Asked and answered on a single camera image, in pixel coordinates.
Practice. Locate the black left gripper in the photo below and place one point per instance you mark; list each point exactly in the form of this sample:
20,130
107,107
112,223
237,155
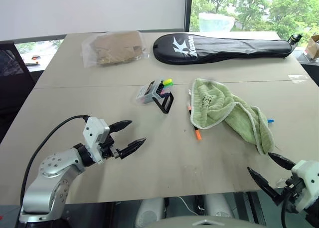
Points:
108,147

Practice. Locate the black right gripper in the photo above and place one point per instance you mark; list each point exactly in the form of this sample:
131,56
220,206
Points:
295,195

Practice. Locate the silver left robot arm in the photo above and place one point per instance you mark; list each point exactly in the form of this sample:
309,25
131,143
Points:
47,178

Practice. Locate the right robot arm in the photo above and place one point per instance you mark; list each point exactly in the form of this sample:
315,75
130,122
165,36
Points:
314,218

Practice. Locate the pack of highlighter markers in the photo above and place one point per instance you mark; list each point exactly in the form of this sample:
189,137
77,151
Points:
147,94

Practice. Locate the blue pen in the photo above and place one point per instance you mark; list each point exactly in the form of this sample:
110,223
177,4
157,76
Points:
270,121

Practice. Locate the orange cap black pen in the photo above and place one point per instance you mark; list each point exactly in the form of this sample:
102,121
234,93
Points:
197,134

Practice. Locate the brown cardboard box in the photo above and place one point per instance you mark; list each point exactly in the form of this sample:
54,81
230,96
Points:
312,47

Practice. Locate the black metal stand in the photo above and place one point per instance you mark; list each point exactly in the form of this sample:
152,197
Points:
165,105

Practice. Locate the grey rounded robot leg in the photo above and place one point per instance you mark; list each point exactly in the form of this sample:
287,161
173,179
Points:
218,205
149,211

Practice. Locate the plastic bag with cardboard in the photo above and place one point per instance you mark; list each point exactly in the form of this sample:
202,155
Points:
114,48

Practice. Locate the green towel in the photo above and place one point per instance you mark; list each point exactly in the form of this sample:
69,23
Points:
214,105

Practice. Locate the grey robot torso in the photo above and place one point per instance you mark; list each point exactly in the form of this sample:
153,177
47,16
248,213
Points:
199,223

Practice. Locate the black chair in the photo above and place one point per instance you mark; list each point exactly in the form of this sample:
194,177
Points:
12,83

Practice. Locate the black racket bag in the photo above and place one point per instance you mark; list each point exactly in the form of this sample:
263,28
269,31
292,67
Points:
224,48

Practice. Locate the black yellow tool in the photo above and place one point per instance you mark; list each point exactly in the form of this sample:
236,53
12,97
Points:
295,38

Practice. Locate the translucent plastic container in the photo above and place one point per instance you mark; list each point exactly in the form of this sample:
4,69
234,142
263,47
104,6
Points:
216,22

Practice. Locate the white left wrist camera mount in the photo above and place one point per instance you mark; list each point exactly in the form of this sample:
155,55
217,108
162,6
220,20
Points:
96,135

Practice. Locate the black window frame post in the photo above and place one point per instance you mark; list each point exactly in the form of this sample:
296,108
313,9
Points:
188,9

